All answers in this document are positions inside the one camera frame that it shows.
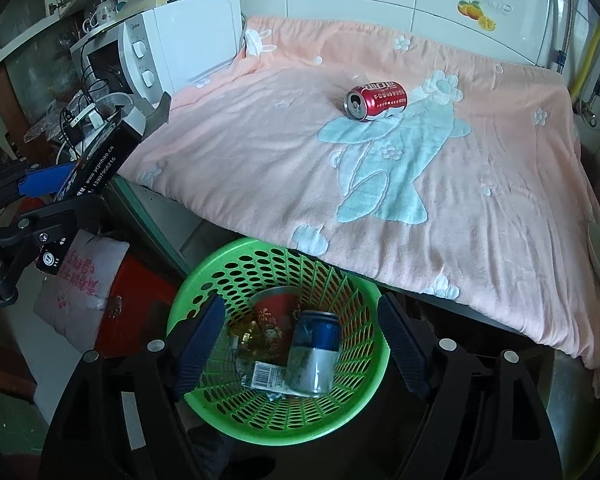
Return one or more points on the pink floral blanket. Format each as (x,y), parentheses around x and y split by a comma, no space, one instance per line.
(480,210)

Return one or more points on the red drink can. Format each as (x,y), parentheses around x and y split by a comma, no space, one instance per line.
(380,100)

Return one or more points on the white and blue wrapper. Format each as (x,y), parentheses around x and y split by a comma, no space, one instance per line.
(265,375)

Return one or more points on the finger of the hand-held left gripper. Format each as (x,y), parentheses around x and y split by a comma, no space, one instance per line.
(55,217)
(45,181)

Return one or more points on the green plastic basket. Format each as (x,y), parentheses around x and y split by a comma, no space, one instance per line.
(280,420)

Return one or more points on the red and white paper cup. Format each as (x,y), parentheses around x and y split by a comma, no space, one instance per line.
(272,320)

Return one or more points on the white printed bag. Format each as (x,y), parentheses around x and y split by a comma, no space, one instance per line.
(80,285)

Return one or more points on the black cardboard box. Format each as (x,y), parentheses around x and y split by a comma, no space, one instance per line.
(105,155)

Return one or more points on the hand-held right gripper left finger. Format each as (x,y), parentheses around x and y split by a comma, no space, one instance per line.
(200,350)

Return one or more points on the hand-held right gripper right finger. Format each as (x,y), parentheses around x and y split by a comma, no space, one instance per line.
(402,345)

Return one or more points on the white microwave oven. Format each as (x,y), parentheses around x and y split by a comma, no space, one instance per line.
(190,35)

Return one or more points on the blue and silver can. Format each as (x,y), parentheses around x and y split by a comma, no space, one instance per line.
(312,360)

